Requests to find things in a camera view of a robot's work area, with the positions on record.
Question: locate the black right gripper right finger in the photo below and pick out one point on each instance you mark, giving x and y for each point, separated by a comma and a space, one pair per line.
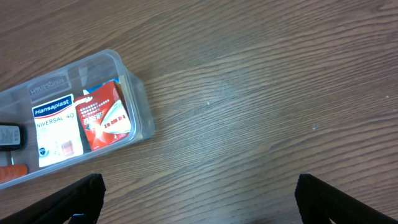
321, 203

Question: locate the blue VapoDrops box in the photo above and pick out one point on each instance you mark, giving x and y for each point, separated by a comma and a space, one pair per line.
92, 89

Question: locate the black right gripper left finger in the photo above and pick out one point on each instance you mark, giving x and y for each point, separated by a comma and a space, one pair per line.
80, 202

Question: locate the black bottle white cap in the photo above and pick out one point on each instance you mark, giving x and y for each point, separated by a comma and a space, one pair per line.
12, 137

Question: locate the red medicine box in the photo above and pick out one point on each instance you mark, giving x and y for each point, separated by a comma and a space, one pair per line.
103, 116

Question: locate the clear plastic container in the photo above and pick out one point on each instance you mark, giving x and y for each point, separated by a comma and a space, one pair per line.
17, 103

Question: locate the orange tube white cap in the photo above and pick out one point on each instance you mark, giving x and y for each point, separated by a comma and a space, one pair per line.
8, 173

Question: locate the white Hansaplast plaster box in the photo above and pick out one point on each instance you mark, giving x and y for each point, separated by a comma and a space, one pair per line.
57, 131

